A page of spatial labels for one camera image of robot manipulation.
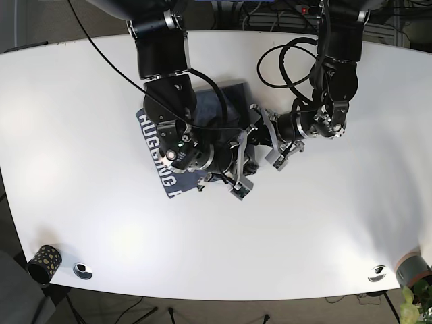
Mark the silver table grommet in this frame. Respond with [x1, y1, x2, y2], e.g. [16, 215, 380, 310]
[367, 265, 387, 283]
[73, 263, 92, 280]

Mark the grey plant pot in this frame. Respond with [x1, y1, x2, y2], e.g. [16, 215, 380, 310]
[395, 252, 431, 288]

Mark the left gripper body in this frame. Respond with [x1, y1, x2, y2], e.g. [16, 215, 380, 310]
[250, 103, 308, 171]

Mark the black dotted cup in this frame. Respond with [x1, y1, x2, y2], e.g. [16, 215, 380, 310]
[26, 245, 63, 286]

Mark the right silver table grommet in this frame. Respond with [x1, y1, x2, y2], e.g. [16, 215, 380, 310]
[367, 265, 387, 283]

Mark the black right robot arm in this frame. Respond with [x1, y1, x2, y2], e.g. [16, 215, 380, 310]
[94, 1, 257, 200]

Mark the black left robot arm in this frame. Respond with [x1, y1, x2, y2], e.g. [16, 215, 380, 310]
[251, 1, 369, 171]

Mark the green potted plant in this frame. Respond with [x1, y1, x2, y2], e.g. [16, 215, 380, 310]
[399, 279, 431, 324]

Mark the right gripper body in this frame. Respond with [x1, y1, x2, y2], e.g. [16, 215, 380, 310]
[196, 125, 257, 201]

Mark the navy blue T-shirt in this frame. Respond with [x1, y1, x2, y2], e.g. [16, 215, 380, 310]
[136, 76, 259, 198]

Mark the left silver table grommet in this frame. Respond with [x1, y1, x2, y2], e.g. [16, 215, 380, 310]
[73, 263, 92, 280]

